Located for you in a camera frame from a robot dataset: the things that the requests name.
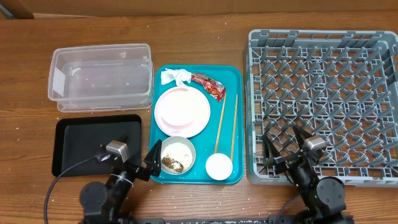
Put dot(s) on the wooden chopstick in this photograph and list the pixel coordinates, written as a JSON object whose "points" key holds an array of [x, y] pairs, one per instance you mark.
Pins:
{"points": [[234, 128], [220, 124]]}

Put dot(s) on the white napkin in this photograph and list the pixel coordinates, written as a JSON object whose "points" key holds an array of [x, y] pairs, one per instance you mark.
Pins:
{"points": [[180, 76]]}

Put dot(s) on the clear plastic bin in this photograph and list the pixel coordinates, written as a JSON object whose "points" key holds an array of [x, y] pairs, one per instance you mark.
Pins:
{"points": [[114, 77]]}

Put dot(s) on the right wooden chopstick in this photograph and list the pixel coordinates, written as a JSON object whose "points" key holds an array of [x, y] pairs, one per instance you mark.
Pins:
{"points": [[234, 128]]}

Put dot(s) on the black plastic tray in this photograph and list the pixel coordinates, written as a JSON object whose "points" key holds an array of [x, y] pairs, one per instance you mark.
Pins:
{"points": [[78, 139]]}

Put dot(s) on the rice and food scraps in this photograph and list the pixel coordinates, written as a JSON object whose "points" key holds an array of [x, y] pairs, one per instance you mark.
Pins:
{"points": [[177, 158]]}

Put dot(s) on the pink plate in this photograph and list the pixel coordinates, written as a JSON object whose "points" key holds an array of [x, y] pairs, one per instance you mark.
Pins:
{"points": [[182, 111]]}

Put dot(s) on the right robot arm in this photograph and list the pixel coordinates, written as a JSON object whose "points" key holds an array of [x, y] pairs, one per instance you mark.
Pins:
{"points": [[324, 198]]}

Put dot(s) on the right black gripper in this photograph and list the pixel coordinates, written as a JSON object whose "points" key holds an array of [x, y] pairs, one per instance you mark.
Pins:
{"points": [[270, 154]]}

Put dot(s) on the left wooden chopstick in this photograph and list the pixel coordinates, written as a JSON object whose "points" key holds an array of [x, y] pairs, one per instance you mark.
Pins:
{"points": [[220, 124]]}

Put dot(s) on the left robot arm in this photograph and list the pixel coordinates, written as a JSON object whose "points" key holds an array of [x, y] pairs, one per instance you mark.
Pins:
{"points": [[102, 202]]}

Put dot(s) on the teal serving tray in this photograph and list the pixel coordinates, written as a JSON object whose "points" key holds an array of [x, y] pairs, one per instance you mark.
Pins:
{"points": [[211, 126]]}

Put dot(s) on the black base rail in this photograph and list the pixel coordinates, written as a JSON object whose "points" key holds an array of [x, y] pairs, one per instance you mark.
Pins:
{"points": [[272, 219]]}

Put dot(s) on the grey dishwasher rack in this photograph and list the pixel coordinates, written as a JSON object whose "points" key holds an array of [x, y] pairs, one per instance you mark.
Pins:
{"points": [[338, 84]]}

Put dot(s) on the white cup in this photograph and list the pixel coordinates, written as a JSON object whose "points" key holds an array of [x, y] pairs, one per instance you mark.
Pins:
{"points": [[219, 166]]}

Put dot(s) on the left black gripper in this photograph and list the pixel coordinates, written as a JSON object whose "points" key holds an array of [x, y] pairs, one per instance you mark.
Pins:
{"points": [[153, 168]]}

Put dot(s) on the red snack wrapper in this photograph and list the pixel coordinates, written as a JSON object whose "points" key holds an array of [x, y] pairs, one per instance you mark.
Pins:
{"points": [[215, 88]]}

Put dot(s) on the grey bowl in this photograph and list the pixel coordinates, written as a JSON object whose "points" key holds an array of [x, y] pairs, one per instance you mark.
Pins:
{"points": [[182, 140]]}

